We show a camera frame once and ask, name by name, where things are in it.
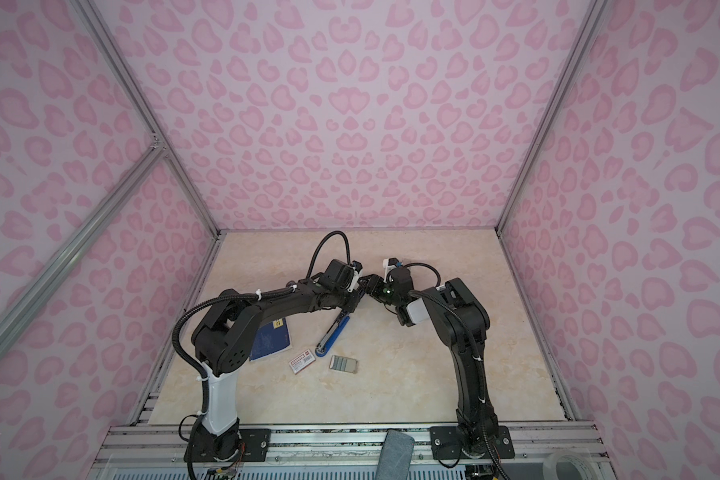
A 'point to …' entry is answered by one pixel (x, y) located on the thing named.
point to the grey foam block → (395, 456)
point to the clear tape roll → (583, 461)
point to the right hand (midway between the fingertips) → (363, 280)
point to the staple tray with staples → (344, 364)
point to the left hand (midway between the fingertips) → (360, 293)
